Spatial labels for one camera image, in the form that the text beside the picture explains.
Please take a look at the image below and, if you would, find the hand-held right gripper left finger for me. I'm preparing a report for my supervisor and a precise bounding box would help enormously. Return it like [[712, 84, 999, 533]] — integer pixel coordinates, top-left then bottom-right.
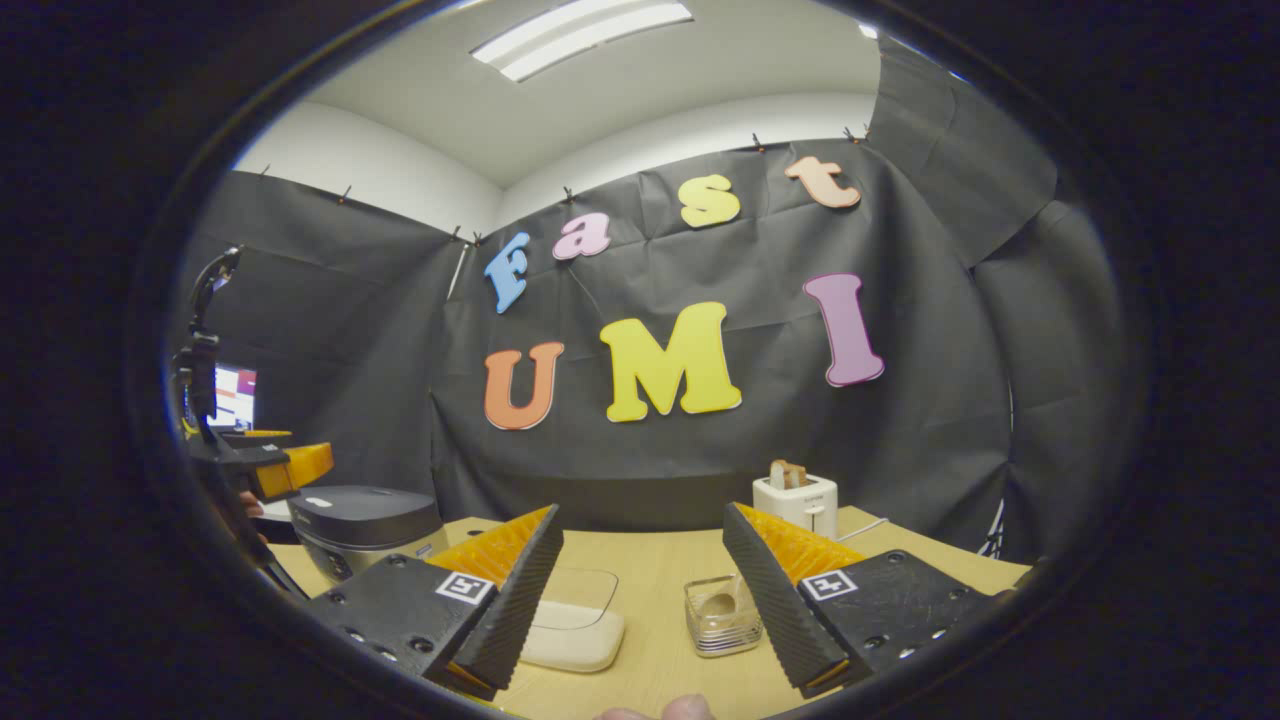
[[305, 503, 566, 701]]

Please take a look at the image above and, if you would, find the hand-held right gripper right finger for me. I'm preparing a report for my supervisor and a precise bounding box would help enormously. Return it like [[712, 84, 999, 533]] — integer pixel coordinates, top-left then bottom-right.
[[722, 503, 1031, 699]]

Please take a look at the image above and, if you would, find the clear chopstick holder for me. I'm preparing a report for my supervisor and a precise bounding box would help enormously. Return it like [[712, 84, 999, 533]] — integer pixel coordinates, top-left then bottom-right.
[[684, 575, 766, 658]]

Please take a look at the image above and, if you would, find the clear rice box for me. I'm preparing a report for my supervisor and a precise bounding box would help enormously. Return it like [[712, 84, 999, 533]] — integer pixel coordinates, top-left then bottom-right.
[[518, 568, 626, 673]]

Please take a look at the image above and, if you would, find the black and white rice cooker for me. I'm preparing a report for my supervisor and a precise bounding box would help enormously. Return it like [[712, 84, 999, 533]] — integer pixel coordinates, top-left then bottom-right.
[[288, 485, 449, 586]]

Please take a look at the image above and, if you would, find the computer monitor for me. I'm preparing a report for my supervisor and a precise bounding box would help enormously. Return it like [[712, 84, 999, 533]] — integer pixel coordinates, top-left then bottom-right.
[[210, 363, 259, 433]]

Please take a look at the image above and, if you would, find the white toaster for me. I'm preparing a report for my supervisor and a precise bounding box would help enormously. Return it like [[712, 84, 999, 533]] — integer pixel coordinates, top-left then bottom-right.
[[752, 475, 839, 541]]

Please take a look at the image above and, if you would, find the black backdrop cloth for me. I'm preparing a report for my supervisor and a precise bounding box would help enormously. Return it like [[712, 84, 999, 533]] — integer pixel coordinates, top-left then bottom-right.
[[175, 40, 1141, 561]]

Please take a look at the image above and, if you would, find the ceiling light panel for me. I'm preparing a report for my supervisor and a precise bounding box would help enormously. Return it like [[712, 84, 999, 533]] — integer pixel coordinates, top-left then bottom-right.
[[470, 0, 694, 83]]

